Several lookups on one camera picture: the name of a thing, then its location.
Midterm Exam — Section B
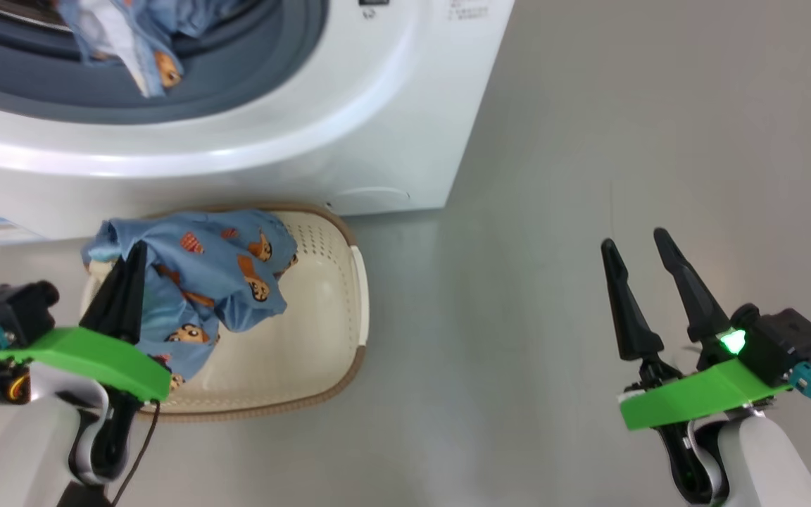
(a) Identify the white basket with brown rim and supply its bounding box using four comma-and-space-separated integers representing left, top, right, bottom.
80, 203, 370, 422

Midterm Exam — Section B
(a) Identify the white front-load washing machine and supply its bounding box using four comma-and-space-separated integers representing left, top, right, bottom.
0, 0, 517, 244

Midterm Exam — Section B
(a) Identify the round white filter cover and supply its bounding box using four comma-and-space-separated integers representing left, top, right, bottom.
328, 187, 410, 212

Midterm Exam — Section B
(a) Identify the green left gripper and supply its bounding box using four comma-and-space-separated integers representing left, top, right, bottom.
0, 241, 172, 406

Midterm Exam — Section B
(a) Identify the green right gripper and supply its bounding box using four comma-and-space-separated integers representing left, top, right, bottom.
601, 227, 793, 432

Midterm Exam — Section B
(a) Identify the blue cartoon print garment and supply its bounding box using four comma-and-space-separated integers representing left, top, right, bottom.
82, 209, 298, 392
54, 0, 237, 98

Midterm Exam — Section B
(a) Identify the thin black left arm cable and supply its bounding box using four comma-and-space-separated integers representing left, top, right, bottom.
110, 400, 161, 507

